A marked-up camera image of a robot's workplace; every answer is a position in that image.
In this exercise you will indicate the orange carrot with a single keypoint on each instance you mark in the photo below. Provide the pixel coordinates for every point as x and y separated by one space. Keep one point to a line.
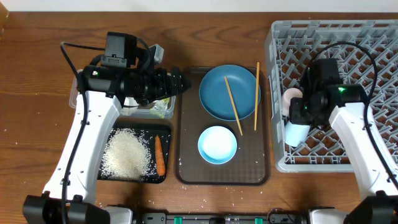
159 157

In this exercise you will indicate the pile of white rice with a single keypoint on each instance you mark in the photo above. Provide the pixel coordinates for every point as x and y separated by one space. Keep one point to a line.
126 155

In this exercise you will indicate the pink cup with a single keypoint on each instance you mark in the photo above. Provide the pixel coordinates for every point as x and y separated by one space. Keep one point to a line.
286 98

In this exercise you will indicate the light blue cup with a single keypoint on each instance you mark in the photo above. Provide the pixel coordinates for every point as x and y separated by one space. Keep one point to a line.
296 133

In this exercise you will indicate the light blue bowl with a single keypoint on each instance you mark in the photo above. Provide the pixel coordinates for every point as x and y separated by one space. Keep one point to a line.
217 145

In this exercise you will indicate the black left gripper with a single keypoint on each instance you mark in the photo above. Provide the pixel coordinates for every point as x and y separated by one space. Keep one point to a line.
165 89

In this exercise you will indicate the wooden chopstick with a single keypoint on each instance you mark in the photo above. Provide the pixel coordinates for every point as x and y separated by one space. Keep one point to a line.
233 105
256 95

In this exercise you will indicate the clear plastic waste bin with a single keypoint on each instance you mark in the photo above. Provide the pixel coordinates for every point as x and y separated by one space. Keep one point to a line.
97 105

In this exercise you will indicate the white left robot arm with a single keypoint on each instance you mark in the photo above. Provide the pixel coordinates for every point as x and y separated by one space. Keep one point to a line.
125 67

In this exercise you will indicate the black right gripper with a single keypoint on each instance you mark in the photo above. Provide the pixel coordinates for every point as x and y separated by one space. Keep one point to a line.
295 116

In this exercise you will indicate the green snack wrapper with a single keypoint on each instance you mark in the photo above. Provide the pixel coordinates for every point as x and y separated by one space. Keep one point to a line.
159 107

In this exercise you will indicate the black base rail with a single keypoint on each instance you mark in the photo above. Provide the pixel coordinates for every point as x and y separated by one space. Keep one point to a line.
230 218

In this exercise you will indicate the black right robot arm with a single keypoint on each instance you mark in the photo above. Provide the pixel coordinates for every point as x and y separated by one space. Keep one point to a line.
327 100

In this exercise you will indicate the brown serving tray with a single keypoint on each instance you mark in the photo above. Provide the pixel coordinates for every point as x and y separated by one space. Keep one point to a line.
250 164

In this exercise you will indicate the dark blue plate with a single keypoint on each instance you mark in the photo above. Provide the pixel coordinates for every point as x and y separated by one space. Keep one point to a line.
214 94

